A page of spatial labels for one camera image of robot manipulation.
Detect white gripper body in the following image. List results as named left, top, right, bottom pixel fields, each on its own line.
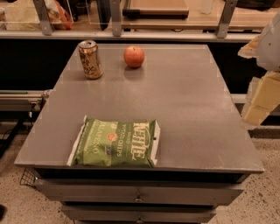
left=256, top=12, right=280, bottom=72

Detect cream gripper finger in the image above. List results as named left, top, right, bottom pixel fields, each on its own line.
left=238, top=36, right=260, bottom=59
left=241, top=71, right=280, bottom=126

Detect orange drink can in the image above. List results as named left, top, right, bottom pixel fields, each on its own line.
left=79, top=40, right=102, bottom=80

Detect upper grey drawer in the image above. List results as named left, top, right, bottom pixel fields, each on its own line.
left=35, top=178, right=243, bottom=207

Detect grey drawer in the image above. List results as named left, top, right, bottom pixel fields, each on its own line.
left=61, top=206, right=216, bottom=224
left=35, top=178, right=243, bottom=207

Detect wooden board with black base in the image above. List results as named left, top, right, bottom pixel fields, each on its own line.
left=122, top=0, right=189, bottom=18

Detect red apple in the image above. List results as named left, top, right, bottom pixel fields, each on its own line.
left=123, top=45, right=144, bottom=68

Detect green kettle chips bag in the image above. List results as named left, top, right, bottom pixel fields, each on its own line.
left=67, top=116, right=160, bottom=167

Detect orange plastic bag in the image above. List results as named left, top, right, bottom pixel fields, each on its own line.
left=44, top=0, right=73, bottom=30

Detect lower grey drawer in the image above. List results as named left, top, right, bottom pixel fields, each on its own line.
left=61, top=206, right=216, bottom=224

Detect clear plastic bin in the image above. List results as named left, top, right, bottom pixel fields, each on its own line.
left=0, top=0, right=74, bottom=32

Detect grey metal rail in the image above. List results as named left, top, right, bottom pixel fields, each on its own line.
left=0, top=90, right=51, bottom=111

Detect wire mesh basket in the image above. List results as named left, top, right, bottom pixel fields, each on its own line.
left=19, top=168, right=36, bottom=187

